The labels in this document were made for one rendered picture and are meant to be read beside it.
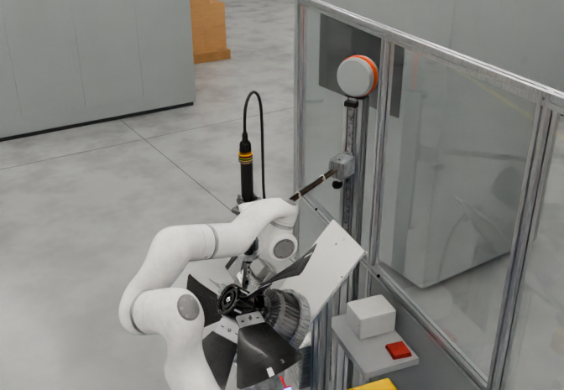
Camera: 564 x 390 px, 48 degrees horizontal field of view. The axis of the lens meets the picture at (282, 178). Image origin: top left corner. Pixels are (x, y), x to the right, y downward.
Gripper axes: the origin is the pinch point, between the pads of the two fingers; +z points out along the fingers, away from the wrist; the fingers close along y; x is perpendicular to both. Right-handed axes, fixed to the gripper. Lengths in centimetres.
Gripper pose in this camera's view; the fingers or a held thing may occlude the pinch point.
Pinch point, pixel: (247, 200)
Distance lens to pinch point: 198.6
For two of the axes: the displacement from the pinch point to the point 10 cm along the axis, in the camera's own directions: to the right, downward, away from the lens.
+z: -3.6, -3.9, 8.4
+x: 0.0, -9.1, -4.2
